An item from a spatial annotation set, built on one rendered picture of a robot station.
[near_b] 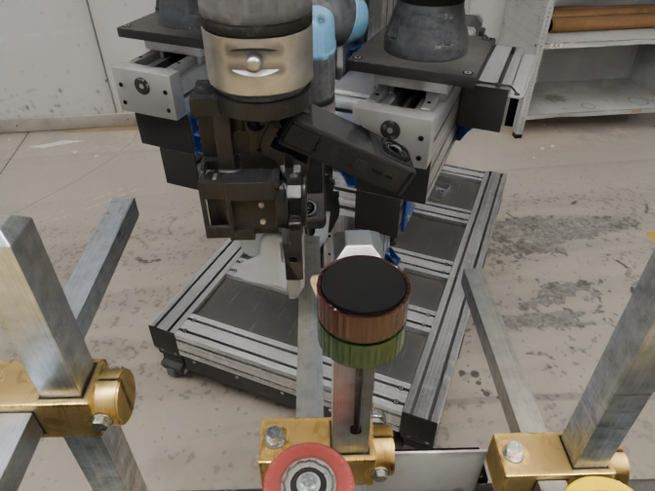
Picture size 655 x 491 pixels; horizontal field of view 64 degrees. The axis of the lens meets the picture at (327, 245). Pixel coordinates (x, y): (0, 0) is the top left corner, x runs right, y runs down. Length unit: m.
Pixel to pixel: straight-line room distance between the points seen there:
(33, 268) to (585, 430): 0.51
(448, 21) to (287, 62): 0.64
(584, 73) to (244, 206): 3.41
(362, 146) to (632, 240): 2.20
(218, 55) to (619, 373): 0.42
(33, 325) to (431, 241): 1.58
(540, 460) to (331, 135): 0.41
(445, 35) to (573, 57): 2.70
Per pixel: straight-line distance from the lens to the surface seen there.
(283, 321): 1.58
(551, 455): 0.64
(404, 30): 0.97
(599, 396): 0.57
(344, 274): 0.34
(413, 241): 1.89
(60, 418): 0.53
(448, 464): 0.68
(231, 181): 0.41
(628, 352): 0.52
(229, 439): 1.61
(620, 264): 2.39
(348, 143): 0.40
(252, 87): 0.37
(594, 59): 3.73
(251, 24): 0.35
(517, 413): 0.67
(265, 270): 0.47
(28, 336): 0.47
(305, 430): 0.57
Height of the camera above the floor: 1.35
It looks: 38 degrees down
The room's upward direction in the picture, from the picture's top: straight up
